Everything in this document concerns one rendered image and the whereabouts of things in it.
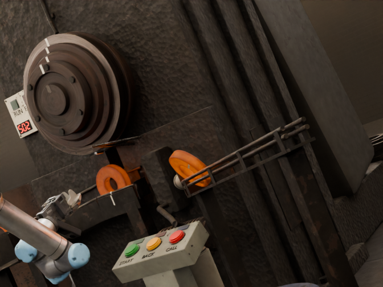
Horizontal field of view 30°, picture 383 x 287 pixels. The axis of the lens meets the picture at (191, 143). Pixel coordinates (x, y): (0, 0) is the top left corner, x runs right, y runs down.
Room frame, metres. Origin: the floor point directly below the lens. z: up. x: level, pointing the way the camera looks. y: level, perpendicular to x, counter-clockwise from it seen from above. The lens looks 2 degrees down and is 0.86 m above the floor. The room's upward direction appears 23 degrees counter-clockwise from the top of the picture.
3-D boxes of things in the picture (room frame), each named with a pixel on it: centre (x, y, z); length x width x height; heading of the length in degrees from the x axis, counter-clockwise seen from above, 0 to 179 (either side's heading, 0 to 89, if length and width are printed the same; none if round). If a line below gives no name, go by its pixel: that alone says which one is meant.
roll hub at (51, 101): (2.68, 0.39, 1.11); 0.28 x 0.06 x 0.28; 56
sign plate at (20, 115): (3.04, 0.56, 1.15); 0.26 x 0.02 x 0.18; 56
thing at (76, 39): (2.76, 0.34, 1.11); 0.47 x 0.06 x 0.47; 56
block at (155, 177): (2.64, 0.14, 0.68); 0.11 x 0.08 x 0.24; 146
